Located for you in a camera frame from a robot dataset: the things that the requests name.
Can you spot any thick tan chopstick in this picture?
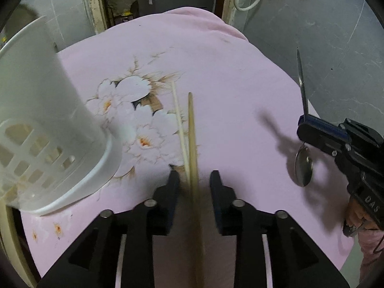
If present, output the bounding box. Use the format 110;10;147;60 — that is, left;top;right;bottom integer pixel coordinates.
188;92;206;288

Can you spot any cream door frame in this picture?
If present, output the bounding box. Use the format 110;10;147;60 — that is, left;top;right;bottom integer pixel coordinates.
78;0;108;35

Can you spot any metal spoon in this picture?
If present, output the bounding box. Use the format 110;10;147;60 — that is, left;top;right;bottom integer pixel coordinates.
294;48;314;187

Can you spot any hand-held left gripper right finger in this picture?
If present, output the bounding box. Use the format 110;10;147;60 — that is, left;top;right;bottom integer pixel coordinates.
209;170;350;288

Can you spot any person's right hand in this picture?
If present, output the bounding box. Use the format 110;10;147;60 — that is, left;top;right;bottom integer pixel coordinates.
345;199;381;232

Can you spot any thin pale chopstick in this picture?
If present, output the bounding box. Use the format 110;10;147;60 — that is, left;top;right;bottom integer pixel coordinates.
171;80;192;184

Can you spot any white plastic utensil holder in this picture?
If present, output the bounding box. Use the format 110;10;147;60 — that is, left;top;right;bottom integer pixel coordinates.
0;15;123;216

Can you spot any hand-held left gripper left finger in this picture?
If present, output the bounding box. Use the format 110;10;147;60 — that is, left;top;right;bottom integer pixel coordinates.
37;169;180;288

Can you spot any pink floral cloth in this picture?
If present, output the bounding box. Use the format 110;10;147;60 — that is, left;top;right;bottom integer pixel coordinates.
19;7;356;288

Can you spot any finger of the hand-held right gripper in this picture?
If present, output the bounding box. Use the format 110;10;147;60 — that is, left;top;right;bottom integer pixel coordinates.
298;115;350;141
296;124;344;158

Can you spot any person's right forearm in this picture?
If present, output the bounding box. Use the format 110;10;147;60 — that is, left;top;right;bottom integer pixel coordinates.
358;228;384;283

